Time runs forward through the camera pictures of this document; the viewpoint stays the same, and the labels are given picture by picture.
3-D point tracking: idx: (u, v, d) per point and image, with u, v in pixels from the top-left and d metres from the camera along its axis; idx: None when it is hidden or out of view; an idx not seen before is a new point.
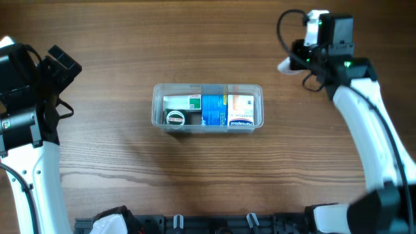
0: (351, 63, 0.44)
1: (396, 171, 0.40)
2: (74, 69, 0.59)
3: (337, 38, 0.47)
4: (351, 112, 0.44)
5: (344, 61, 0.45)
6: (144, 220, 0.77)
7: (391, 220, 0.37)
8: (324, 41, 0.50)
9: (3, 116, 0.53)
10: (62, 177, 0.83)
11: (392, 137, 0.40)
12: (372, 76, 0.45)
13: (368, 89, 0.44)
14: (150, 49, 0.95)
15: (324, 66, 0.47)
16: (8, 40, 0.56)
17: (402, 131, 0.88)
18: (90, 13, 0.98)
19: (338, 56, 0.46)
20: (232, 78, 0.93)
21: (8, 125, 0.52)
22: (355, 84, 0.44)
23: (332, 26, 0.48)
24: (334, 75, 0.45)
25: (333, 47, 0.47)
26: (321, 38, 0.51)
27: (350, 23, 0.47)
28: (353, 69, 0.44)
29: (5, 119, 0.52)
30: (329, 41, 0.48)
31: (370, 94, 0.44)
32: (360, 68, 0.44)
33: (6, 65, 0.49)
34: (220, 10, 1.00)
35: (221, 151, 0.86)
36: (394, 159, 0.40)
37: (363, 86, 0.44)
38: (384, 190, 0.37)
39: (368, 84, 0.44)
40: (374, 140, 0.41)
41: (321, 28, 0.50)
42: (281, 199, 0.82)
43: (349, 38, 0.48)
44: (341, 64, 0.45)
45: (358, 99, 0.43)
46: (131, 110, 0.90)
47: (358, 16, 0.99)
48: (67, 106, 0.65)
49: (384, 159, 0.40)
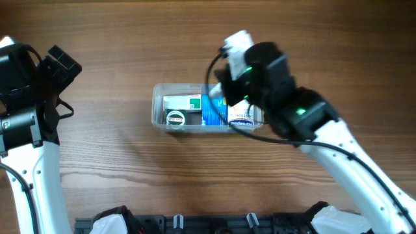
0: (305, 110, 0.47)
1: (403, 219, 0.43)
2: (74, 69, 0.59)
3: (277, 84, 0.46)
4: (333, 166, 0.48)
5: (297, 109, 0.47)
6: (144, 219, 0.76)
7: None
8: (259, 84, 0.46)
9: (3, 116, 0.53)
10: (63, 177, 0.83)
11: (379, 182, 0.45)
12: (331, 115, 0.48)
13: (337, 136, 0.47)
14: (150, 49, 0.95)
15: (279, 119, 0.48)
16: (8, 39, 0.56)
17: (403, 131, 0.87)
18: (90, 13, 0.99)
19: (284, 97, 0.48)
20: None
21: (8, 125, 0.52)
22: (321, 137, 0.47)
23: (270, 75, 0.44)
24: (292, 125, 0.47)
25: (275, 92, 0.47)
26: (253, 82, 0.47)
27: (281, 62, 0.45)
28: (307, 115, 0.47)
29: (5, 119, 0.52)
30: (268, 87, 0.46)
31: (336, 139, 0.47)
32: (314, 110, 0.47)
33: (7, 65, 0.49)
34: (220, 10, 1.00)
35: (221, 151, 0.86)
36: (396, 207, 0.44)
37: (327, 133, 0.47)
38: None
39: (332, 129, 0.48)
40: (366, 192, 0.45)
41: (253, 73, 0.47)
42: (281, 199, 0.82)
43: (286, 75, 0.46)
44: (295, 115, 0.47)
45: (335, 154, 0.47)
46: (131, 110, 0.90)
47: (358, 16, 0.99)
48: (67, 106, 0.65)
49: (387, 212, 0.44)
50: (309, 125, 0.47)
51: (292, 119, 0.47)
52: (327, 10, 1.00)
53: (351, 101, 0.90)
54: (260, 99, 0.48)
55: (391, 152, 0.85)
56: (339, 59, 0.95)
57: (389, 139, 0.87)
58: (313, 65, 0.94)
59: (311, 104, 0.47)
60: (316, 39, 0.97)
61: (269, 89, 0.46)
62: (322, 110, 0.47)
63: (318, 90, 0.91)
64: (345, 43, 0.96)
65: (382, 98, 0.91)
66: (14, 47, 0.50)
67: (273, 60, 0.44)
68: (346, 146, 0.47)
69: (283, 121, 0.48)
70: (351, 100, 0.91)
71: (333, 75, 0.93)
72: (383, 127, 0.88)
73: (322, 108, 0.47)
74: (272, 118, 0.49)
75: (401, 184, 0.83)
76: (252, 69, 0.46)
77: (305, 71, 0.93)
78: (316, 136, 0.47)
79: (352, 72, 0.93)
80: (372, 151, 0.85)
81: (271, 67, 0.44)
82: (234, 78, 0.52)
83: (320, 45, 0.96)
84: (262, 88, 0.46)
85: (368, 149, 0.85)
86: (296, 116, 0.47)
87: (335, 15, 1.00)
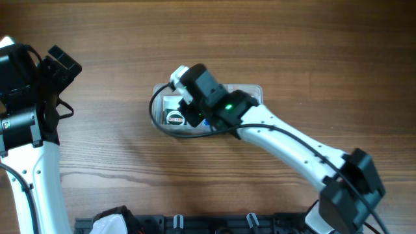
0: (232, 106, 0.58)
1: (324, 166, 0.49)
2: (74, 69, 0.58)
3: (208, 90, 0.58)
4: (262, 140, 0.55)
5: (227, 105, 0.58)
6: (144, 219, 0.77)
7: (347, 203, 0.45)
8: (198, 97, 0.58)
9: (3, 116, 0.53)
10: (63, 177, 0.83)
11: (305, 143, 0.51)
12: (252, 103, 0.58)
13: (259, 116, 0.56)
14: (150, 49, 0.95)
15: (214, 116, 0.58)
16: (8, 39, 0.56)
17: (403, 131, 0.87)
18: (90, 13, 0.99)
19: (218, 100, 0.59)
20: (232, 78, 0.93)
21: (8, 125, 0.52)
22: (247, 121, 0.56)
23: (199, 88, 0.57)
24: (227, 119, 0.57)
25: (210, 99, 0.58)
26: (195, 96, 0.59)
27: (208, 76, 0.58)
28: (234, 109, 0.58)
29: (5, 119, 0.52)
30: (203, 96, 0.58)
31: (260, 117, 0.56)
32: (240, 104, 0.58)
33: (7, 65, 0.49)
34: (220, 11, 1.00)
35: (221, 151, 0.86)
36: (316, 157, 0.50)
37: (251, 117, 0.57)
38: (327, 191, 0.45)
39: (255, 113, 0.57)
40: (292, 155, 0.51)
41: (190, 89, 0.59)
42: (281, 199, 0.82)
43: (215, 84, 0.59)
44: (224, 110, 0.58)
45: (259, 130, 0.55)
46: (131, 110, 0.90)
47: (357, 16, 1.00)
48: (67, 104, 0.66)
49: (311, 164, 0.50)
50: (238, 116, 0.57)
51: (223, 114, 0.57)
52: (326, 11, 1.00)
53: (351, 101, 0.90)
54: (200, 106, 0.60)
55: (391, 152, 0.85)
56: (339, 59, 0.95)
57: (389, 139, 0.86)
58: (314, 65, 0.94)
59: (238, 101, 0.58)
60: (316, 39, 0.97)
61: (203, 96, 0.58)
62: (247, 103, 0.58)
63: (318, 90, 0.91)
64: (345, 43, 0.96)
65: (382, 98, 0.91)
66: (14, 47, 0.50)
67: (203, 76, 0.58)
68: (267, 121, 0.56)
69: (220, 119, 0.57)
70: (351, 100, 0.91)
71: (333, 75, 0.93)
72: (383, 127, 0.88)
73: (245, 101, 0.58)
74: (210, 117, 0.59)
75: (402, 185, 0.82)
76: (188, 87, 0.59)
77: (305, 71, 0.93)
78: (243, 121, 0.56)
79: (352, 72, 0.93)
80: (372, 151, 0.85)
81: (197, 81, 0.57)
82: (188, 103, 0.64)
83: (320, 45, 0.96)
84: (199, 99, 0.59)
85: (368, 149, 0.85)
86: (225, 110, 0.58)
87: (335, 15, 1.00)
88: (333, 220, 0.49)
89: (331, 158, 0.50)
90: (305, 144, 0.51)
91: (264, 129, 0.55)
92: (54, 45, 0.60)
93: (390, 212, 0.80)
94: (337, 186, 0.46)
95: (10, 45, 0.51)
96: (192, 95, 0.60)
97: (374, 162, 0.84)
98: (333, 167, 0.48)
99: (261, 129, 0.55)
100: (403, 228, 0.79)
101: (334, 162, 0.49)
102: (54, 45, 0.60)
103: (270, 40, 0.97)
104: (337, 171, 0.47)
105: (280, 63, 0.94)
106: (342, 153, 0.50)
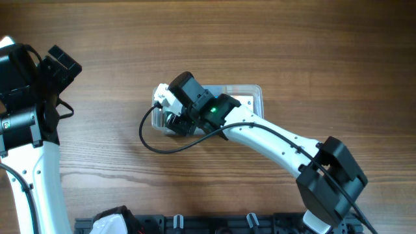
0: (216, 108, 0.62)
1: (301, 155, 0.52)
2: (74, 69, 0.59)
3: (195, 95, 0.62)
4: (244, 137, 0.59)
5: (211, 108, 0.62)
6: (144, 219, 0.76)
7: (326, 191, 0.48)
8: (186, 103, 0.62)
9: (3, 116, 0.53)
10: (63, 177, 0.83)
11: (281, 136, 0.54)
12: (234, 104, 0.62)
13: (239, 114, 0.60)
14: (150, 49, 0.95)
15: (201, 119, 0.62)
16: (8, 39, 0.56)
17: (403, 131, 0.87)
18: (90, 13, 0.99)
19: (204, 103, 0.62)
20: (232, 78, 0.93)
21: (8, 125, 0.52)
22: (230, 120, 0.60)
23: (185, 93, 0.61)
24: (213, 121, 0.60)
25: (196, 103, 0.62)
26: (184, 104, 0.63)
27: (194, 82, 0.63)
28: (218, 111, 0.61)
29: (5, 119, 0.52)
30: (191, 101, 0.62)
31: (242, 116, 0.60)
32: (223, 105, 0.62)
33: (7, 65, 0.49)
34: (220, 11, 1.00)
35: (221, 151, 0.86)
36: (293, 148, 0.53)
37: (233, 116, 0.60)
38: (303, 178, 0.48)
39: (236, 112, 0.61)
40: (272, 148, 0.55)
41: (177, 95, 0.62)
42: (281, 199, 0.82)
43: (200, 90, 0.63)
44: (209, 112, 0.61)
45: (240, 127, 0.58)
46: (131, 110, 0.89)
47: (357, 16, 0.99)
48: (67, 104, 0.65)
49: (287, 155, 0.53)
50: (221, 117, 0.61)
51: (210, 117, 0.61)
52: (326, 10, 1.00)
53: (351, 101, 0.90)
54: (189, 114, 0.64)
55: (391, 152, 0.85)
56: (339, 59, 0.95)
57: (389, 139, 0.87)
58: (314, 65, 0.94)
59: (220, 104, 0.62)
60: (316, 39, 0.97)
61: (190, 101, 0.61)
62: (229, 104, 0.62)
63: (318, 90, 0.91)
64: (345, 43, 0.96)
65: (382, 98, 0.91)
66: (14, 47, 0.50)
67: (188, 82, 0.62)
68: (247, 119, 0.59)
69: (206, 122, 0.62)
70: (351, 100, 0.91)
71: (333, 75, 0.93)
72: (383, 128, 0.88)
73: (227, 102, 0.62)
74: (199, 121, 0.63)
75: (401, 185, 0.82)
76: (175, 94, 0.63)
77: (305, 71, 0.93)
78: (226, 121, 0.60)
79: (353, 72, 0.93)
80: (372, 151, 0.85)
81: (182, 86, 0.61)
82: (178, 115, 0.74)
83: (320, 45, 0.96)
84: (187, 105, 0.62)
85: (368, 149, 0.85)
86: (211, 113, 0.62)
87: (335, 15, 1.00)
88: (316, 210, 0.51)
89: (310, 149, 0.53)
90: (283, 137, 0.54)
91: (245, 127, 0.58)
92: (54, 45, 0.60)
93: (390, 212, 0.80)
94: (312, 173, 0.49)
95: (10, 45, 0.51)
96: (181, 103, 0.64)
97: (374, 162, 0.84)
98: (309, 155, 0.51)
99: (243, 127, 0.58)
100: (404, 228, 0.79)
101: (309, 151, 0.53)
102: (54, 45, 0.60)
103: (270, 40, 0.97)
104: (312, 160, 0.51)
105: (280, 63, 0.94)
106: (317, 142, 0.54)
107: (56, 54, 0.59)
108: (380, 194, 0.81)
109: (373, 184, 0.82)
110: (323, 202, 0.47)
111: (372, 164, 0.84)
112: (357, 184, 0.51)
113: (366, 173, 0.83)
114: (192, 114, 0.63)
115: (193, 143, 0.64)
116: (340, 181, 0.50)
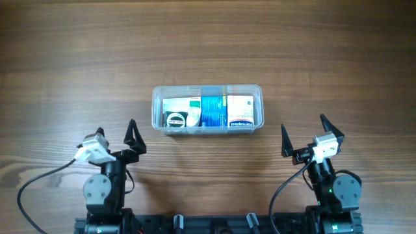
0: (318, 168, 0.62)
1: (313, 154, 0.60)
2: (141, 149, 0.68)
3: (319, 171, 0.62)
4: (313, 157, 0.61)
5: (313, 156, 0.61)
6: (144, 219, 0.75)
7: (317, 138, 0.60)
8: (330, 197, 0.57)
9: (95, 221, 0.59)
10: (62, 177, 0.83)
11: (313, 156, 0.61)
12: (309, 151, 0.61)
13: (318, 156, 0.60)
14: (151, 49, 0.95)
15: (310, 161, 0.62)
16: (93, 137, 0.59)
17: (402, 131, 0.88)
18: (90, 13, 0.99)
19: (316, 167, 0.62)
20: (232, 79, 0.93)
21: (99, 230, 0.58)
22: (316, 152, 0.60)
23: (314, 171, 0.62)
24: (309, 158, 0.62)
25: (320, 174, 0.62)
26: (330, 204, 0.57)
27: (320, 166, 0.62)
28: (323, 171, 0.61)
29: (95, 227, 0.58)
30: (318, 172, 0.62)
31: (318, 158, 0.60)
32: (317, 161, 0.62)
33: (102, 207, 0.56)
34: (220, 10, 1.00)
35: (221, 151, 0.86)
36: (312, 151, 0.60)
37: (318, 153, 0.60)
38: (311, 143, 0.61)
39: (318, 152, 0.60)
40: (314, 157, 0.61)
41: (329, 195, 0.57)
42: (281, 199, 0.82)
43: (322, 171, 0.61)
44: (318, 166, 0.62)
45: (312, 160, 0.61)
46: (131, 110, 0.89)
47: (358, 15, 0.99)
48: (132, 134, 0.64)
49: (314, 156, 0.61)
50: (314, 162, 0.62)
51: (325, 197, 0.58)
52: (327, 10, 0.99)
53: (350, 101, 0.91)
54: (324, 195, 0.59)
55: (391, 152, 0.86)
56: (339, 59, 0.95)
57: (389, 139, 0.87)
58: (313, 65, 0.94)
59: (344, 220, 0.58)
60: (316, 39, 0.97)
61: (320, 177, 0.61)
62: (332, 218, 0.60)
63: (318, 90, 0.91)
64: (346, 43, 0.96)
65: (382, 98, 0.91)
66: (99, 185, 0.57)
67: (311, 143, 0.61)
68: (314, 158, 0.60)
69: (320, 171, 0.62)
70: (351, 100, 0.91)
71: (333, 75, 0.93)
72: (383, 128, 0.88)
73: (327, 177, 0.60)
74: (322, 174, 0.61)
75: (401, 185, 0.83)
76: (327, 181, 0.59)
77: (305, 71, 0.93)
78: (316, 147, 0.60)
79: (352, 72, 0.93)
80: (372, 151, 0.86)
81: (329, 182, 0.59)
82: (199, 115, 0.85)
83: (320, 45, 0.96)
84: (327, 181, 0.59)
85: (368, 149, 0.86)
86: (339, 182, 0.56)
87: (335, 14, 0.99)
88: (327, 138, 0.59)
89: (335, 145, 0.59)
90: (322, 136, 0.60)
91: (338, 192, 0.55)
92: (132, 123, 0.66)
93: (390, 212, 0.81)
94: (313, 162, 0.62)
95: (93, 176, 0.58)
96: (321, 201, 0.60)
97: (374, 162, 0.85)
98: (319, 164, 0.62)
99: (341, 179, 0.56)
100: (403, 228, 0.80)
101: (316, 154, 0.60)
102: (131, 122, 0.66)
103: (270, 40, 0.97)
104: (309, 148, 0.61)
105: (280, 63, 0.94)
106: (317, 160, 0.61)
107: (125, 162, 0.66)
108: (379, 194, 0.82)
109: (372, 184, 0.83)
110: (316, 138, 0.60)
111: (372, 164, 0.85)
112: (329, 134, 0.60)
113: (366, 173, 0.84)
114: (325, 177, 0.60)
115: (347, 204, 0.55)
116: (311, 143, 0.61)
